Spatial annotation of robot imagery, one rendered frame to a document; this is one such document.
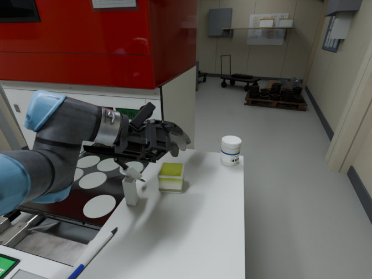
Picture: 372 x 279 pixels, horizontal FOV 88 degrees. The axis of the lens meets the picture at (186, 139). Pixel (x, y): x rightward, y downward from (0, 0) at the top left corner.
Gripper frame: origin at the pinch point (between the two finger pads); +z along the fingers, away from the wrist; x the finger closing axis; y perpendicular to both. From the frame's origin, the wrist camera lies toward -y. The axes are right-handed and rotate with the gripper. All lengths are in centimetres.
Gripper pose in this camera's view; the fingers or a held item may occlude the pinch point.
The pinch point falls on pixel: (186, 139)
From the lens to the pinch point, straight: 55.7
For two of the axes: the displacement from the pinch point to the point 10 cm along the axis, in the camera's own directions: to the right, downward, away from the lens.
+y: 1.7, 8.4, -5.1
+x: 6.0, -5.0, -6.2
